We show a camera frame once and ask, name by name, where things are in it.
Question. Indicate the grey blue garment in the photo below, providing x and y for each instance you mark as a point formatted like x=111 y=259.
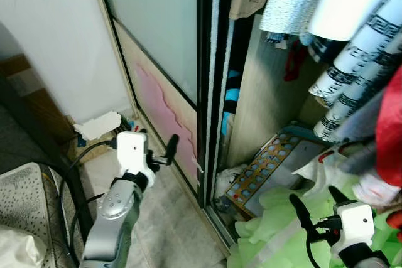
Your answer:
x=367 y=136

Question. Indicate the small red hanging item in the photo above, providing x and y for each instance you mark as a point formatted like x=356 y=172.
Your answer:
x=294 y=64

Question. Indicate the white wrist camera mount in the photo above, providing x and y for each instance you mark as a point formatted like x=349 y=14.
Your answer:
x=132 y=149
x=355 y=221

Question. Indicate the red garment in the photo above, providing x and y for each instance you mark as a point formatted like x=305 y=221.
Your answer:
x=392 y=123

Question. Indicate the blue black striped cloth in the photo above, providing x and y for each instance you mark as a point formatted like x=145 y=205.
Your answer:
x=231 y=95

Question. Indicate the crumpled white plastic bag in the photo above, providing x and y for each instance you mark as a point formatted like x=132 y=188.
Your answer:
x=320 y=171

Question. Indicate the wooden wardrobe panel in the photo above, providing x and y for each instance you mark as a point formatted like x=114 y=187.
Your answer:
x=264 y=98

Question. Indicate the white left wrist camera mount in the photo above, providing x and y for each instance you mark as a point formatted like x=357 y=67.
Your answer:
x=132 y=149

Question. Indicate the white paper scrap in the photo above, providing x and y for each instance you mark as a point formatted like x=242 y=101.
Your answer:
x=97 y=127

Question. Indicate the white pink cloth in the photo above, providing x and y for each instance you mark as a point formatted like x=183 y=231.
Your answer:
x=377 y=189

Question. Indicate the plain white garment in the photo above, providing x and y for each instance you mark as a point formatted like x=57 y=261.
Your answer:
x=352 y=1

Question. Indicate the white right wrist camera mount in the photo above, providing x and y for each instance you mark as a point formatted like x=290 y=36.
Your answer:
x=355 y=221

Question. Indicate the frosted glass wardrobe sliding door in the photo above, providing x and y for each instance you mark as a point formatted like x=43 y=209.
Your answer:
x=163 y=29

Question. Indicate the brown wooden furniture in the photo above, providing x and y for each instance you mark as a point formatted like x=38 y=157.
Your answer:
x=50 y=114

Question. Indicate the white black printed fabric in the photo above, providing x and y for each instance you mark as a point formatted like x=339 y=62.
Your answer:
x=352 y=73

